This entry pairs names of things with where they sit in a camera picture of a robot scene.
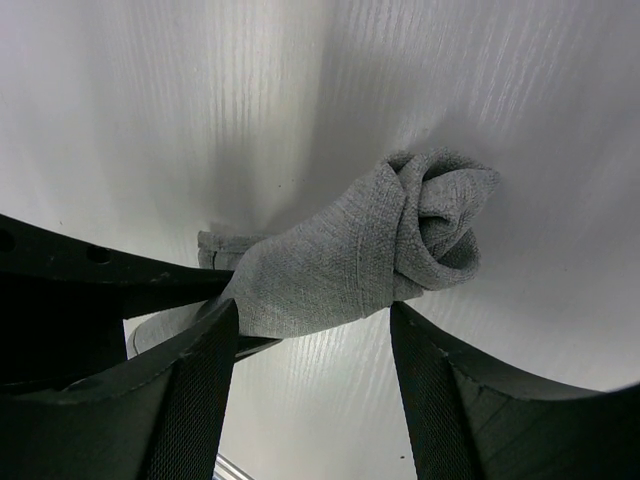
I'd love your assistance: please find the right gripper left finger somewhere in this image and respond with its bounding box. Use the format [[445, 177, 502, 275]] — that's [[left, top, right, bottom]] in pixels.
[[1, 301, 238, 479]]

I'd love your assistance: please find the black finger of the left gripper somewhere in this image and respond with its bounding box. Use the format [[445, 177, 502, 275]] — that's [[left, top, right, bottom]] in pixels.
[[0, 213, 281, 386]]

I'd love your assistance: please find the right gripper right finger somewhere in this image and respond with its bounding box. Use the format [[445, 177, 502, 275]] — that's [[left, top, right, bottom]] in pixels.
[[390, 302, 639, 479]]

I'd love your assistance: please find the grey cloth napkin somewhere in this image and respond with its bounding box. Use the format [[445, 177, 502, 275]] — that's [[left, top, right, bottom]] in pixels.
[[127, 149, 500, 357]]

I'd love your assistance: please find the aluminium mounting rail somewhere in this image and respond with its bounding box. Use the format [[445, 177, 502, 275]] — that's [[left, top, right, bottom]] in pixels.
[[212, 453, 253, 480]]

